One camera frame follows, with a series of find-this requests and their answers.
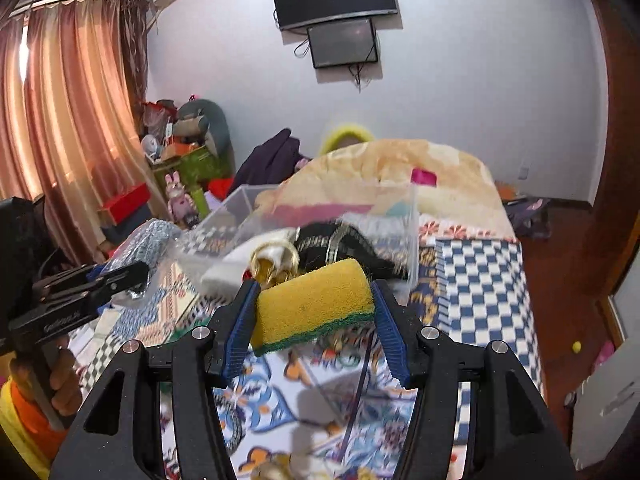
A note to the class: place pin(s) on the green cardboard box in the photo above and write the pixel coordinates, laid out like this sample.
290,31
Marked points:
192,165

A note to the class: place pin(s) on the red box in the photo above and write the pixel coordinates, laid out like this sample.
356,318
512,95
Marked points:
125,205

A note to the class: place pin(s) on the pink toy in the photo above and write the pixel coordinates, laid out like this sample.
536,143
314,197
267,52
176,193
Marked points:
602,355

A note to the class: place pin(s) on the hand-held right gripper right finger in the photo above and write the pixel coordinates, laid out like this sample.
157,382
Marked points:
391,336

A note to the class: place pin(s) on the white cloth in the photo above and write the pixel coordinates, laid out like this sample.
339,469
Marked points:
225,270

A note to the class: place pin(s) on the yellow and green sponge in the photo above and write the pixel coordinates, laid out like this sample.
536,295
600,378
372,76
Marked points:
310,300

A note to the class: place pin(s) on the blue white patterned bag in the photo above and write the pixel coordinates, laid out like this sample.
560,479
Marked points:
150,245

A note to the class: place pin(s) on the dark bag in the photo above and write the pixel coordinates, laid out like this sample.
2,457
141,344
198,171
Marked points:
527,217

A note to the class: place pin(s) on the small yellow ball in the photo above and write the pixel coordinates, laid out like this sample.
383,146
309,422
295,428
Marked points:
577,347

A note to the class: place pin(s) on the white wall socket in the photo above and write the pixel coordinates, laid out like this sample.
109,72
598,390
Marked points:
525,171

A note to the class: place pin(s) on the clear plastic storage box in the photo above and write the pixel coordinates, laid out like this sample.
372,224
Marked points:
235,215

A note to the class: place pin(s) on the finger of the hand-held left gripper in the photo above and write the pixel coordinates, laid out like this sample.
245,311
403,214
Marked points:
125,277
75,277

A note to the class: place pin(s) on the grey plush toy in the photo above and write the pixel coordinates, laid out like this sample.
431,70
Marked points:
212,122

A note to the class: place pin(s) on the dark purple garment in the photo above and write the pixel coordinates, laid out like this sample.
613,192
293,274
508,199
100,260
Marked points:
270,160

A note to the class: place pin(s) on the white cabinet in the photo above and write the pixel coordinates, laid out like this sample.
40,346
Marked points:
610,385

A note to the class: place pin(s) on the pink card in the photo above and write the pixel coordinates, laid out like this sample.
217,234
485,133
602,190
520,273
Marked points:
423,177

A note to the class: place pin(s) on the pink bunny doll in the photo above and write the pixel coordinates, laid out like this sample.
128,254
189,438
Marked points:
180,197

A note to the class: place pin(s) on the peach floral blanket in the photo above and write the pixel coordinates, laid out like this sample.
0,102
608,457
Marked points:
450,195

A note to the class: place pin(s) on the person's left forearm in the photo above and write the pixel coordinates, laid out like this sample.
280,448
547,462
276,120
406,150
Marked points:
20,420

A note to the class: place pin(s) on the black gold striped cloth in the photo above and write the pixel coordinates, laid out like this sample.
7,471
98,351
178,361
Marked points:
350,247

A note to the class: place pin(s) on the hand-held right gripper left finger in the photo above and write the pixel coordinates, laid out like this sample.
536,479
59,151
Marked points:
239,332

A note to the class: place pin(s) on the patterned bed sheet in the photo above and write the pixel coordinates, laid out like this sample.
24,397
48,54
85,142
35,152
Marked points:
482,285

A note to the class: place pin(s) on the person's left hand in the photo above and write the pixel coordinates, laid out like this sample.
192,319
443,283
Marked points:
65,375

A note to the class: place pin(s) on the small black wall monitor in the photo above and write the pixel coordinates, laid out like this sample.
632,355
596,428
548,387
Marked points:
342,42

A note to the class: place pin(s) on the pink orange curtains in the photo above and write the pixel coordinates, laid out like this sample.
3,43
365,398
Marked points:
65,125

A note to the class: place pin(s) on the yellow fuzzy cushion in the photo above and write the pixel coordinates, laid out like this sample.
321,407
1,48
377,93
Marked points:
345,135

